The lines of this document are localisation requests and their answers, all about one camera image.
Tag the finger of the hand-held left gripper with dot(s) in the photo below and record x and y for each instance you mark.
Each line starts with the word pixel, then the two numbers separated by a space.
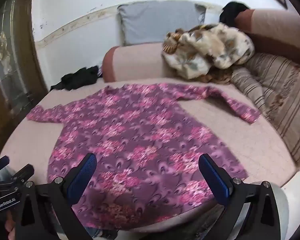
pixel 23 172
pixel 1 162

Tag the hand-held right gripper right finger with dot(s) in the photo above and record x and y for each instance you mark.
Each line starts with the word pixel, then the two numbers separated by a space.
pixel 215 180

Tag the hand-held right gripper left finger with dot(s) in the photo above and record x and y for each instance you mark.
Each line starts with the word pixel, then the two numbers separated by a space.
pixel 82 177

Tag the purple floral shirt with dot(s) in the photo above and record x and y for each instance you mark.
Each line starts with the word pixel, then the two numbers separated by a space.
pixel 140 135

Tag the person's left hand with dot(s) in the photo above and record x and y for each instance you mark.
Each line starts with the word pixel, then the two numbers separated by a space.
pixel 9 226

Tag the pink sofa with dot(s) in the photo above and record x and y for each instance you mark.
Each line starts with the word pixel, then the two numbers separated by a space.
pixel 240 142

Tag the black cloth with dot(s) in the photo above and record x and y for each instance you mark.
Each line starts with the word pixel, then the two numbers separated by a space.
pixel 231 12
pixel 77 78

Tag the striped beige cushion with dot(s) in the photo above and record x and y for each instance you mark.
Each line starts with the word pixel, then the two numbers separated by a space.
pixel 277 92

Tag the wooden door with glass panel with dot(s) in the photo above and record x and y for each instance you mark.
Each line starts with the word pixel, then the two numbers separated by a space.
pixel 12 55

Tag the beige floral blanket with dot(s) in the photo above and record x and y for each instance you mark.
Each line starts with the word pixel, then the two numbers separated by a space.
pixel 215 45

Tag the grey pillow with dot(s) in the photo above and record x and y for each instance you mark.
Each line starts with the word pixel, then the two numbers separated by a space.
pixel 155 22

